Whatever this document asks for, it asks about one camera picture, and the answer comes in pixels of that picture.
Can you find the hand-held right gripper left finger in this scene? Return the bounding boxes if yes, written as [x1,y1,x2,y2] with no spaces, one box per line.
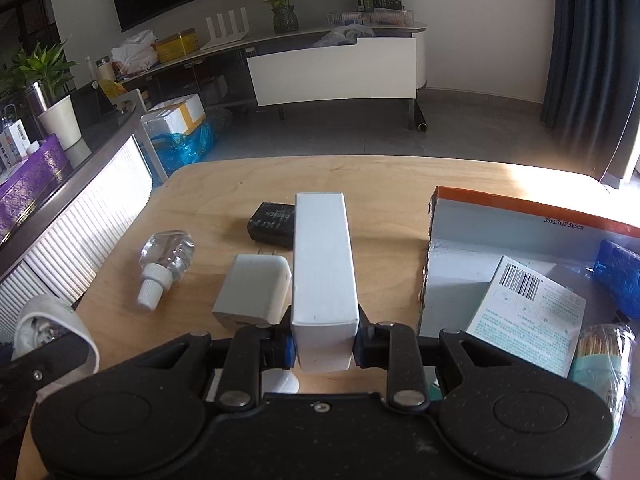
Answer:
[100,312,297,408]

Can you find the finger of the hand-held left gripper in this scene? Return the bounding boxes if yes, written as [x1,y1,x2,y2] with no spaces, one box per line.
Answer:
[0,332,96,401]

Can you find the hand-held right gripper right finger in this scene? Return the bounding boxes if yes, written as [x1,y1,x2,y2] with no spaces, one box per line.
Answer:
[352,305,551,408]

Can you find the white usb charger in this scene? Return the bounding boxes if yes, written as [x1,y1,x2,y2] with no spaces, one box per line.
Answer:
[262,370,301,395]
[212,245,293,333]

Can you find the white plug-in device leaf logo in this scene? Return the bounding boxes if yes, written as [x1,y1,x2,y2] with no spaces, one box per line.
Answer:
[11,295,101,376]

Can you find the white rectangular box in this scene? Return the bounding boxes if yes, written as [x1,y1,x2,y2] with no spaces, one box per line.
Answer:
[291,191,360,375]

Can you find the black usb charger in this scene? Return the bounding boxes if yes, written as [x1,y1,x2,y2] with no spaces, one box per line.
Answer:
[247,201,297,249]

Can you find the orange rimmed cardboard box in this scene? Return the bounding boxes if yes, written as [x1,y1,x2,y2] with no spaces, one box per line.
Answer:
[417,185,640,396]

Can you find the clear bottle with white cap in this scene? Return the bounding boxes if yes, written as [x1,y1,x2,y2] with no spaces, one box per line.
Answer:
[136,230,196,309]

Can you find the green white bandage box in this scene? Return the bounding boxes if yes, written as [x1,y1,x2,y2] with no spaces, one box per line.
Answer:
[466,255,587,378]

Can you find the light blue toothpick container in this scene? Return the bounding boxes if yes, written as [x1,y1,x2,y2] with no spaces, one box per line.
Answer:
[567,322,637,418]

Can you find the blue plastic box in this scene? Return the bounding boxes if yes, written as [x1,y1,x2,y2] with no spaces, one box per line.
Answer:
[595,239,640,321]

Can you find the curved white ribbed counter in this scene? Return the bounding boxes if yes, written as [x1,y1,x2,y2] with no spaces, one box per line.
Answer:
[0,90,168,346]

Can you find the purple patterned box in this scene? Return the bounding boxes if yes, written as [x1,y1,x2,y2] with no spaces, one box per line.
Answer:
[0,133,68,241]

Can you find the white blue medicine box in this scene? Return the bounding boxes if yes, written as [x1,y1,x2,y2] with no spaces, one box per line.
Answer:
[0,120,28,171]

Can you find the blue plastic bag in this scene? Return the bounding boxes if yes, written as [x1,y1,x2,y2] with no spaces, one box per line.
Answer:
[150,120,221,166]

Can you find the black rolled mat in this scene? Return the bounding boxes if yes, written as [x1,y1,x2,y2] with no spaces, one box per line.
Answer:
[410,100,430,132]

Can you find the white paper cup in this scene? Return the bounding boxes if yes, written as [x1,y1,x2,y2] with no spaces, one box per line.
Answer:
[37,95,83,151]

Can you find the white parcel with yellow tape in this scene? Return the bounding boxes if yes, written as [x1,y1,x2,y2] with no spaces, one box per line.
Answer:
[141,92,207,136]

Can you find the steel tumbler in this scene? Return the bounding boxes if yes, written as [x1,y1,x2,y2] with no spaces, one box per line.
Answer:
[25,82,53,111]

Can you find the white low tv cabinet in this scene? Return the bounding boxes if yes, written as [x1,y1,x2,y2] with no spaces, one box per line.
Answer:
[117,20,428,121]

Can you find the green leafy plant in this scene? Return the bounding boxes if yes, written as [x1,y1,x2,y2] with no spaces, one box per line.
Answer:
[0,35,78,106]

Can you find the grey plastic bag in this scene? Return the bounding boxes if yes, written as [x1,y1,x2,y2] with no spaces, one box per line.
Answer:
[312,22,376,47]

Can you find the white router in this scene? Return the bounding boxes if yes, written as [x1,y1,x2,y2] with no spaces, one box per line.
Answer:
[200,7,251,51]

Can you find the white plastic bag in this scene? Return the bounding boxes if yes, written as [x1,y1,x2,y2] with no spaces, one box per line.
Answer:
[111,30,158,76]

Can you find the yellow tin box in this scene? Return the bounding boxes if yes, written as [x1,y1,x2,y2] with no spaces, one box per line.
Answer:
[152,30,198,64]

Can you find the clear plastic storage box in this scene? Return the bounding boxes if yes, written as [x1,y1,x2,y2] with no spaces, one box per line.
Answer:
[327,9,416,28]

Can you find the dark blue curtain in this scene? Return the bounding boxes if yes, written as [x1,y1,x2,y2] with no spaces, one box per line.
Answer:
[540,0,640,183]

